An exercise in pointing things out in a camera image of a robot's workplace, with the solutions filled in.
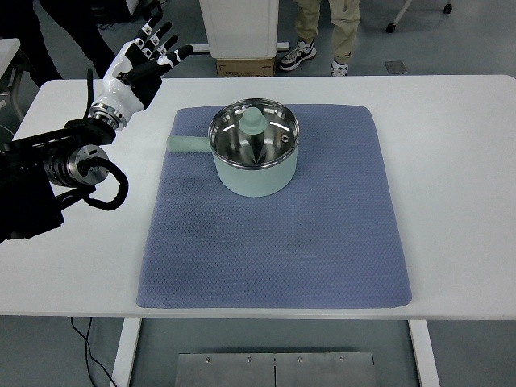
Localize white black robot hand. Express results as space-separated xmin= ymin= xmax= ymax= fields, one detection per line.
xmin=88 ymin=15 xmax=194 ymax=127

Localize mint green pot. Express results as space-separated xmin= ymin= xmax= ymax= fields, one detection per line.
xmin=166 ymin=98 xmax=301 ymax=198

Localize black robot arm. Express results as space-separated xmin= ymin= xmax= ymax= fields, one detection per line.
xmin=1 ymin=114 xmax=129 ymax=240

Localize black device on floor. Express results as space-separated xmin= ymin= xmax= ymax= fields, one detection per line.
xmin=141 ymin=0 xmax=163 ymax=21

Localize person in black trousers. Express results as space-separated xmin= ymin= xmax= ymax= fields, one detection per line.
xmin=1 ymin=1 xmax=115 ymax=87

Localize cardboard box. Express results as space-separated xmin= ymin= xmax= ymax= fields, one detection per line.
xmin=216 ymin=58 xmax=275 ymax=77

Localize glass lid green knob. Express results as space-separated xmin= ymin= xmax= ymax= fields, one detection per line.
xmin=208 ymin=98 xmax=299 ymax=169

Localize person in beige trousers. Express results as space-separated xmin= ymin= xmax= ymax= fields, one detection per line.
xmin=278 ymin=0 xmax=360 ymax=77

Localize blue textured mat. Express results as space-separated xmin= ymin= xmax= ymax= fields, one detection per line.
xmin=136 ymin=104 xmax=412 ymax=309

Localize grey floor plate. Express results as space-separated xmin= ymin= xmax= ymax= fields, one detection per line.
xmin=385 ymin=60 xmax=408 ymax=75

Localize white cart with casters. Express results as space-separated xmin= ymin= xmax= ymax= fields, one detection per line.
xmin=385 ymin=0 xmax=453 ymax=34

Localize white pedestal stand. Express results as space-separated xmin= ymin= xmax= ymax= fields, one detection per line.
xmin=193 ymin=0 xmax=288 ymax=60

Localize black floor cable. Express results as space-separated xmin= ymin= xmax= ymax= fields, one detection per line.
xmin=70 ymin=316 xmax=119 ymax=387

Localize metal base plate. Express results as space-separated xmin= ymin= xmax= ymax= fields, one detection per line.
xmin=175 ymin=352 xmax=377 ymax=386

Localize white table frame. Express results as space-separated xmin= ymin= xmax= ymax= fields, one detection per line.
xmin=110 ymin=318 xmax=441 ymax=386

